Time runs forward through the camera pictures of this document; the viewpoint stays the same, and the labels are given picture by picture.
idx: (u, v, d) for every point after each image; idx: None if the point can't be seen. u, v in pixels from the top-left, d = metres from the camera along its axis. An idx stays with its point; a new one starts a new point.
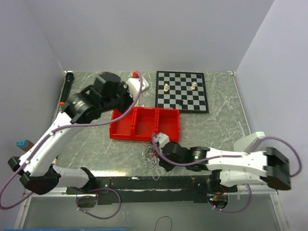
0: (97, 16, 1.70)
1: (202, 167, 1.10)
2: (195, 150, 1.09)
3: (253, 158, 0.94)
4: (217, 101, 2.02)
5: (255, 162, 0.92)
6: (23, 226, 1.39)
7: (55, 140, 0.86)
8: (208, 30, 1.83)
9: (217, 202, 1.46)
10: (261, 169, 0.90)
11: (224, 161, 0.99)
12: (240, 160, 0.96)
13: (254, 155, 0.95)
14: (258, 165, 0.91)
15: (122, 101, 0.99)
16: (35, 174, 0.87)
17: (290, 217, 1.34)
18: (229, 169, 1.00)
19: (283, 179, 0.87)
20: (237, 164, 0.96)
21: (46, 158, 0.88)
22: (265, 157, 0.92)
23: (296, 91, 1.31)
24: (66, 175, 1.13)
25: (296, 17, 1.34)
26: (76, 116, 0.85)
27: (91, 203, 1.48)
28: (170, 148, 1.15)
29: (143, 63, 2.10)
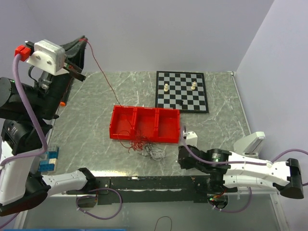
0: (96, 16, 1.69)
1: (220, 170, 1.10)
2: (213, 153, 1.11)
3: (277, 168, 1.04)
4: (217, 102, 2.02)
5: (279, 172, 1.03)
6: (23, 226, 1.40)
7: (8, 173, 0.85)
8: (208, 30, 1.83)
9: (217, 202, 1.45)
10: (285, 179, 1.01)
11: (246, 168, 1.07)
12: (264, 168, 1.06)
13: (278, 164, 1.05)
14: (282, 175, 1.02)
15: (57, 88, 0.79)
16: (8, 202, 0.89)
17: (290, 217, 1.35)
18: (249, 174, 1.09)
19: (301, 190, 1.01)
20: (261, 172, 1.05)
21: (11, 188, 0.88)
22: (289, 167, 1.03)
23: (296, 92, 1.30)
24: (57, 184, 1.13)
25: (296, 18, 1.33)
26: (14, 147, 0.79)
27: (91, 203, 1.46)
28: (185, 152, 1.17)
29: (143, 63, 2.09)
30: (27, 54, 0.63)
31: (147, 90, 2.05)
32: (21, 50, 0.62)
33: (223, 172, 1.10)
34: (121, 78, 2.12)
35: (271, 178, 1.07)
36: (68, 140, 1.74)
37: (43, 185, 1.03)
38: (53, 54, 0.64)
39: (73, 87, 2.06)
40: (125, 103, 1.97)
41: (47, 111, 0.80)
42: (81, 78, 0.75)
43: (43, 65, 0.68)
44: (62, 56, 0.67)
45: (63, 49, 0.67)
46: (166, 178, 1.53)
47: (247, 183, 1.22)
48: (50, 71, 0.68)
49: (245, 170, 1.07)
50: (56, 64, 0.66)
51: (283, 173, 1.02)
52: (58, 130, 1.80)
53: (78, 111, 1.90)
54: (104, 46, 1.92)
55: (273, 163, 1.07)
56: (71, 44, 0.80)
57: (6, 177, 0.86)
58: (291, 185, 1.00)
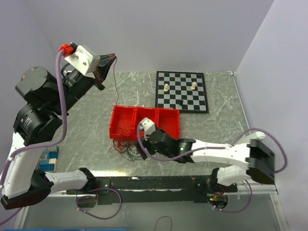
0: (97, 16, 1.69)
1: (186, 159, 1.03)
2: (181, 143, 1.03)
3: (237, 150, 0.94)
4: (217, 102, 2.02)
5: (238, 154, 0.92)
6: (23, 226, 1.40)
7: (18, 164, 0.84)
8: (208, 30, 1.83)
9: (217, 202, 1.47)
10: (243, 160, 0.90)
11: (208, 153, 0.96)
12: (223, 151, 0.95)
13: (238, 147, 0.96)
14: (242, 157, 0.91)
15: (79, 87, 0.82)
16: (13, 195, 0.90)
17: (290, 217, 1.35)
18: (211, 160, 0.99)
19: (265, 172, 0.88)
20: (221, 155, 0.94)
21: (19, 181, 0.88)
22: (248, 148, 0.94)
23: (296, 92, 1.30)
24: (60, 181, 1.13)
25: (296, 18, 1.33)
26: (27, 137, 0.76)
27: (92, 203, 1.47)
28: (158, 135, 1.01)
29: (143, 63, 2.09)
30: (69, 52, 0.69)
31: (147, 90, 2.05)
32: (66, 47, 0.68)
33: (189, 160, 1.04)
34: (121, 78, 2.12)
35: (234, 163, 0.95)
36: (68, 140, 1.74)
37: (46, 181, 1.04)
38: (91, 57, 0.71)
39: None
40: (125, 103, 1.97)
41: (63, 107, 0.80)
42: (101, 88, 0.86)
43: (77, 65, 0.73)
44: (96, 61, 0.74)
45: (99, 57, 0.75)
46: (166, 178, 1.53)
47: (237, 178, 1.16)
48: (81, 71, 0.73)
49: (207, 156, 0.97)
50: (90, 66, 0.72)
51: (241, 155, 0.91)
52: (58, 130, 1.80)
53: (78, 111, 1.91)
54: (104, 46, 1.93)
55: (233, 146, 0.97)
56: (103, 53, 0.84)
57: (16, 168, 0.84)
58: (252, 165, 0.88)
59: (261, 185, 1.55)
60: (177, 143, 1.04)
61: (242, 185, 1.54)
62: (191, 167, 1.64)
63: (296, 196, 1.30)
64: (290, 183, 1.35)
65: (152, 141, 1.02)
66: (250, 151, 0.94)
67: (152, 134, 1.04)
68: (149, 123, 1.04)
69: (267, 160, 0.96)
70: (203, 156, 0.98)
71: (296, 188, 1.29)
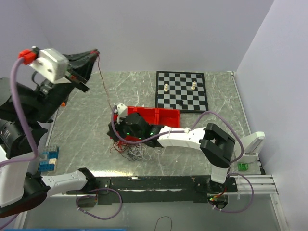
0: (96, 16, 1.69)
1: (155, 142, 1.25)
2: (152, 128, 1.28)
3: (194, 133, 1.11)
4: (217, 101, 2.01)
5: (194, 136, 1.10)
6: (23, 226, 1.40)
7: (4, 176, 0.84)
8: (208, 30, 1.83)
9: (217, 202, 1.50)
10: (197, 142, 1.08)
11: (171, 136, 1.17)
12: (183, 134, 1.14)
13: (196, 130, 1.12)
14: (197, 139, 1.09)
15: (57, 94, 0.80)
16: (6, 204, 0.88)
17: (290, 216, 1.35)
18: (175, 143, 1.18)
19: (215, 152, 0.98)
20: (180, 138, 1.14)
21: (7, 193, 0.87)
22: (204, 132, 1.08)
23: (296, 92, 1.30)
24: (57, 185, 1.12)
25: (295, 18, 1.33)
26: (8, 150, 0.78)
27: (91, 203, 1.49)
28: (134, 119, 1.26)
29: (143, 63, 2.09)
30: (31, 58, 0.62)
31: (147, 90, 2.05)
32: (25, 54, 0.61)
33: (158, 143, 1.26)
34: (121, 78, 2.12)
35: (193, 145, 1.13)
36: (68, 140, 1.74)
37: (43, 186, 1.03)
38: (56, 63, 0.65)
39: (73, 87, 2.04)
40: (125, 103, 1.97)
41: (43, 116, 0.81)
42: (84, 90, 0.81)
43: (44, 71, 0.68)
44: (63, 66, 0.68)
45: (67, 59, 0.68)
46: (166, 178, 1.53)
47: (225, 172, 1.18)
48: (50, 79, 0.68)
49: (171, 139, 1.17)
50: (56, 72, 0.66)
51: (197, 137, 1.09)
52: (59, 130, 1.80)
53: (78, 111, 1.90)
54: (104, 46, 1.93)
55: (192, 130, 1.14)
56: (83, 54, 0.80)
57: (3, 182, 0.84)
58: (203, 145, 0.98)
59: (261, 185, 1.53)
60: (149, 128, 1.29)
61: (241, 185, 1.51)
62: (191, 167, 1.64)
63: (296, 195, 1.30)
64: (290, 183, 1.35)
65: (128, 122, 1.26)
66: (205, 134, 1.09)
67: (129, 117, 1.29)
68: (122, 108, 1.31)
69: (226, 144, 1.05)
70: (168, 139, 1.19)
71: (296, 188, 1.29)
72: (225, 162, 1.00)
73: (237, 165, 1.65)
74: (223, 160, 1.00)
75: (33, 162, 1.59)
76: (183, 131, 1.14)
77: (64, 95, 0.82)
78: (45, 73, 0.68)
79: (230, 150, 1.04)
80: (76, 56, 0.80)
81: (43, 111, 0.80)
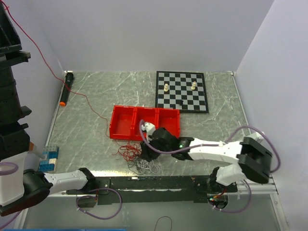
0: (96, 16, 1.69)
1: (186, 156, 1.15)
2: (182, 141, 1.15)
3: (229, 147, 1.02)
4: (217, 101, 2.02)
5: (230, 151, 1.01)
6: (23, 226, 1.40)
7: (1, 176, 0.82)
8: (208, 30, 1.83)
9: (217, 202, 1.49)
10: (234, 157, 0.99)
11: (203, 150, 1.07)
12: (217, 148, 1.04)
13: (231, 144, 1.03)
14: (233, 154, 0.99)
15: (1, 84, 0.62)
16: (7, 202, 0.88)
17: (290, 216, 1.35)
18: (207, 157, 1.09)
19: (254, 168, 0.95)
20: (214, 152, 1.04)
21: (7, 191, 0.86)
22: (241, 146, 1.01)
23: (297, 92, 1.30)
24: (58, 182, 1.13)
25: (296, 18, 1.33)
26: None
27: (92, 203, 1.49)
28: (160, 133, 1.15)
29: (143, 63, 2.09)
30: None
31: (147, 90, 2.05)
32: None
33: (188, 157, 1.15)
34: (121, 78, 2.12)
35: (228, 160, 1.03)
36: (68, 140, 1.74)
37: (46, 183, 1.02)
38: None
39: (73, 88, 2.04)
40: (125, 103, 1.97)
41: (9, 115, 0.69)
42: (26, 58, 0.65)
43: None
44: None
45: None
46: (166, 178, 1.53)
47: (234, 176, 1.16)
48: None
49: (203, 153, 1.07)
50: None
51: (233, 151, 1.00)
52: (59, 130, 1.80)
53: (78, 111, 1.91)
54: (103, 46, 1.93)
55: (227, 143, 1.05)
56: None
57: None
58: (242, 161, 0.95)
59: (262, 185, 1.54)
60: (177, 140, 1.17)
61: (242, 185, 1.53)
62: (191, 167, 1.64)
63: (296, 195, 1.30)
64: (290, 183, 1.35)
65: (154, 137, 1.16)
66: (242, 148, 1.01)
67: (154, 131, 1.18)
68: (150, 126, 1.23)
69: (263, 158, 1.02)
70: (199, 152, 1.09)
71: (296, 188, 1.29)
72: (263, 178, 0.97)
73: None
74: (261, 176, 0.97)
75: (33, 162, 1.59)
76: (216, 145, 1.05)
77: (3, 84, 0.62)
78: None
79: (267, 163, 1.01)
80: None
81: (5, 110, 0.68)
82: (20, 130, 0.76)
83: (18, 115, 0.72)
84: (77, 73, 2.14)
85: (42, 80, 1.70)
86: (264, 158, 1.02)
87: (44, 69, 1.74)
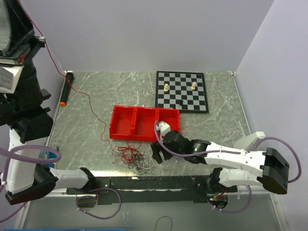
0: (97, 16, 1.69)
1: (200, 159, 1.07)
2: (195, 143, 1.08)
3: (251, 157, 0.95)
4: (217, 101, 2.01)
5: (253, 161, 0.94)
6: (23, 226, 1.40)
7: (16, 160, 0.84)
8: (208, 30, 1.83)
9: (217, 202, 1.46)
10: (258, 168, 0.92)
11: (222, 157, 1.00)
12: (238, 157, 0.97)
13: (253, 153, 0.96)
14: (257, 164, 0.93)
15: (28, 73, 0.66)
16: (17, 190, 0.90)
17: (290, 216, 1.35)
18: (225, 164, 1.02)
19: (278, 181, 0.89)
20: (234, 160, 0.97)
21: (19, 179, 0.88)
22: (264, 156, 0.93)
23: (297, 92, 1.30)
24: (63, 177, 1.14)
25: (296, 18, 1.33)
26: (22, 134, 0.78)
27: (91, 203, 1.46)
28: (172, 135, 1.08)
29: (143, 63, 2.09)
30: None
31: (147, 90, 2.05)
32: None
33: (202, 161, 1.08)
34: (121, 78, 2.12)
35: (249, 169, 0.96)
36: (68, 140, 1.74)
37: (51, 176, 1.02)
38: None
39: (73, 88, 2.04)
40: (125, 103, 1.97)
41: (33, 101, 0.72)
42: (43, 43, 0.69)
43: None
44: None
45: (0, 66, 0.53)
46: (166, 178, 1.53)
47: (235, 180, 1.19)
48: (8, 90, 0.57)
49: (221, 160, 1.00)
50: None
51: (257, 162, 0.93)
52: (59, 131, 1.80)
53: (78, 111, 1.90)
54: (104, 46, 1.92)
55: (249, 152, 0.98)
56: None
57: (15, 168, 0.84)
58: (265, 173, 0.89)
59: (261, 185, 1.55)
60: (191, 144, 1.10)
61: (242, 186, 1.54)
62: (191, 167, 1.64)
63: (296, 196, 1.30)
64: (289, 183, 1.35)
65: (165, 140, 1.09)
66: (265, 159, 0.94)
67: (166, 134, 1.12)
68: (165, 126, 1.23)
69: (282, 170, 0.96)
70: (217, 159, 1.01)
71: (296, 188, 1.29)
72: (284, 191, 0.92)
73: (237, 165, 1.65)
74: (281, 188, 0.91)
75: None
76: (238, 153, 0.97)
77: (28, 75, 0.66)
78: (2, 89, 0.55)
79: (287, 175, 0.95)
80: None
81: (29, 98, 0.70)
82: (43, 114, 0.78)
83: (39, 100, 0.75)
84: (77, 72, 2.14)
85: (42, 80, 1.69)
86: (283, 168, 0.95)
87: (44, 69, 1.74)
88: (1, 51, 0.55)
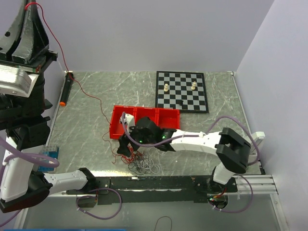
0: (97, 16, 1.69)
1: (168, 147, 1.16)
2: (164, 132, 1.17)
3: (209, 137, 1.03)
4: (217, 101, 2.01)
5: (210, 141, 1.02)
6: (23, 226, 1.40)
7: (12, 169, 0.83)
8: (208, 30, 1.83)
9: (217, 202, 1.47)
10: (213, 147, 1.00)
11: (184, 141, 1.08)
12: (198, 139, 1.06)
13: (211, 134, 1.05)
14: (212, 144, 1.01)
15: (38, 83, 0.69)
16: (10, 198, 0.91)
17: (290, 216, 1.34)
18: (188, 147, 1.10)
19: (231, 157, 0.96)
20: (194, 142, 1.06)
21: (13, 186, 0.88)
22: (220, 136, 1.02)
23: (297, 91, 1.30)
24: (58, 182, 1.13)
25: (295, 17, 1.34)
26: (19, 143, 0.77)
27: (91, 203, 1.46)
28: (144, 122, 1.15)
29: (143, 63, 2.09)
30: None
31: (147, 90, 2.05)
32: None
33: (170, 148, 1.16)
34: (121, 78, 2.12)
35: (208, 150, 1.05)
36: (68, 140, 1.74)
37: (45, 183, 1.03)
38: (17, 86, 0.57)
39: (73, 88, 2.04)
40: (125, 103, 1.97)
41: (36, 109, 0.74)
42: (55, 57, 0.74)
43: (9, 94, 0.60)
44: (24, 77, 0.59)
45: (23, 71, 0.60)
46: (166, 178, 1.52)
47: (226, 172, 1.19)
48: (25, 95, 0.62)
49: (184, 143, 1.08)
50: (20, 93, 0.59)
51: (212, 141, 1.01)
52: (59, 131, 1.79)
53: (78, 111, 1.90)
54: (104, 46, 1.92)
55: (207, 134, 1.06)
56: (21, 19, 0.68)
57: (10, 174, 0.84)
58: (219, 151, 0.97)
59: (262, 185, 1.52)
60: (160, 132, 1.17)
61: (241, 185, 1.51)
62: (191, 167, 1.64)
63: (296, 195, 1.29)
64: (290, 182, 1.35)
65: (137, 127, 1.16)
66: (222, 138, 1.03)
67: (138, 121, 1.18)
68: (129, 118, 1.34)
69: (241, 148, 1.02)
70: (180, 143, 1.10)
71: (296, 188, 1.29)
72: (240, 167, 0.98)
73: None
74: (237, 165, 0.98)
75: None
76: (197, 135, 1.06)
77: (40, 83, 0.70)
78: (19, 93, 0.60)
79: (244, 153, 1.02)
80: (16, 30, 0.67)
81: (32, 105, 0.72)
82: (43, 122, 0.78)
83: (42, 109, 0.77)
84: (77, 73, 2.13)
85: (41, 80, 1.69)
86: (242, 148, 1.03)
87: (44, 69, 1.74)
88: (24, 59, 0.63)
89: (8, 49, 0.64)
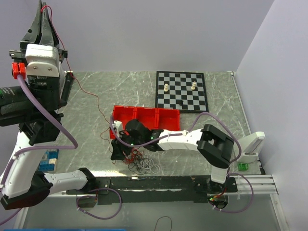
0: (97, 16, 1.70)
1: (157, 147, 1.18)
2: (153, 133, 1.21)
3: (191, 134, 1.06)
4: (217, 101, 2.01)
5: (192, 138, 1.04)
6: (23, 226, 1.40)
7: (21, 163, 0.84)
8: (208, 30, 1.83)
9: (217, 202, 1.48)
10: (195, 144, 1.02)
11: (170, 139, 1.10)
12: (181, 137, 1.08)
13: (193, 132, 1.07)
14: (194, 140, 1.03)
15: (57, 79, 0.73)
16: (13, 196, 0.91)
17: (290, 216, 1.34)
18: (175, 146, 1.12)
19: (213, 152, 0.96)
20: (179, 140, 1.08)
21: (18, 182, 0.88)
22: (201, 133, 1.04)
23: (297, 90, 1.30)
24: (59, 182, 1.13)
25: (295, 17, 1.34)
26: (32, 137, 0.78)
27: (91, 203, 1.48)
28: (132, 124, 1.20)
29: (143, 63, 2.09)
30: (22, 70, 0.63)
31: (147, 90, 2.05)
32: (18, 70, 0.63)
33: (159, 148, 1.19)
34: (121, 78, 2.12)
35: (191, 147, 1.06)
36: (68, 140, 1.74)
37: (45, 182, 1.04)
38: (51, 60, 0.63)
39: (73, 88, 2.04)
40: (125, 103, 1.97)
41: (51, 104, 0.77)
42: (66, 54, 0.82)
43: (43, 72, 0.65)
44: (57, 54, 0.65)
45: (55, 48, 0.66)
46: (166, 178, 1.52)
47: (224, 171, 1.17)
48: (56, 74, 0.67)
49: (170, 142, 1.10)
50: (54, 69, 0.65)
51: (195, 138, 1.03)
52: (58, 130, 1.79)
53: (78, 111, 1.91)
54: (104, 46, 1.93)
55: (190, 132, 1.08)
56: (39, 19, 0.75)
57: (19, 168, 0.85)
58: (200, 147, 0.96)
59: (262, 185, 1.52)
60: (149, 133, 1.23)
61: (240, 185, 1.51)
62: (191, 166, 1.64)
63: (296, 196, 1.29)
64: (290, 183, 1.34)
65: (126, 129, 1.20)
66: (203, 135, 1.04)
67: (127, 123, 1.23)
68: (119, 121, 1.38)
69: (224, 145, 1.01)
70: (167, 142, 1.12)
71: (296, 188, 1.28)
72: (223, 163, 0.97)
73: (237, 165, 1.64)
74: (220, 161, 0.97)
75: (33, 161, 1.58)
76: (180, 134, 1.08)
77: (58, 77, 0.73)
78: (52, 72, 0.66)
79: (228, 149, 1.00)
80: (35, 27, 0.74)
81: (49, 99, 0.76)
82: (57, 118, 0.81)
83: (57, 105, 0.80)
84: (77, 72, 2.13)
85: None
86: (226, 144, 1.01)
87: None
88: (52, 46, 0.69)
89: (35, 41, 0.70)
